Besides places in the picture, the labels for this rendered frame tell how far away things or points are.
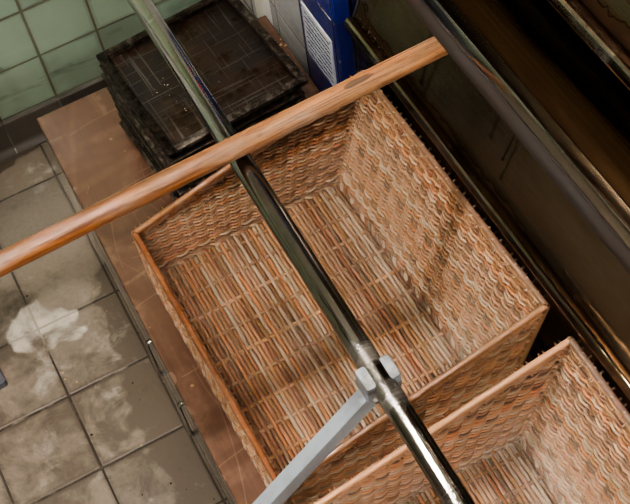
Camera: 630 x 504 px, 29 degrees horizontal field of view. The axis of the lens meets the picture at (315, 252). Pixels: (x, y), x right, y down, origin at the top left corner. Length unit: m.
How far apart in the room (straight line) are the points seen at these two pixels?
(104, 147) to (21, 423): 0.72
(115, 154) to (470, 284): 0.79
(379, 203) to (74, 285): 1.04
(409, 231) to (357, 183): 0.18
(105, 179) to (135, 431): 0.64
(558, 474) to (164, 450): 1.05
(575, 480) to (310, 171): 0.73
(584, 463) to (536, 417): 0.12
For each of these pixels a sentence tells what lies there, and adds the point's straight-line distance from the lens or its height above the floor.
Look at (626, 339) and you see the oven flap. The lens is 1.66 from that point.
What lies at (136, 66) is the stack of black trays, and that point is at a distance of 2.26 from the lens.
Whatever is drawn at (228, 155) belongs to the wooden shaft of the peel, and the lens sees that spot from 1.56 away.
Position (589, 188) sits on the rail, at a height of 1.44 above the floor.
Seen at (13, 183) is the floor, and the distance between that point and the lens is 3.18.
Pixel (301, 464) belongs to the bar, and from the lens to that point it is 1.50.
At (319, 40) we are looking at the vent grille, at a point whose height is 0.75.
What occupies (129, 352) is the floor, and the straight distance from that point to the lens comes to 2.83.
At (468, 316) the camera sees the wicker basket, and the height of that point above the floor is 0.66.
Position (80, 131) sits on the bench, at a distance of 2.46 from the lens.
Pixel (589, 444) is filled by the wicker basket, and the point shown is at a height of 0.74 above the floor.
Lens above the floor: 2.42
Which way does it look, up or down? 57 degrees down
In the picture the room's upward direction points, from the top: 10 degrees counter-clockwise
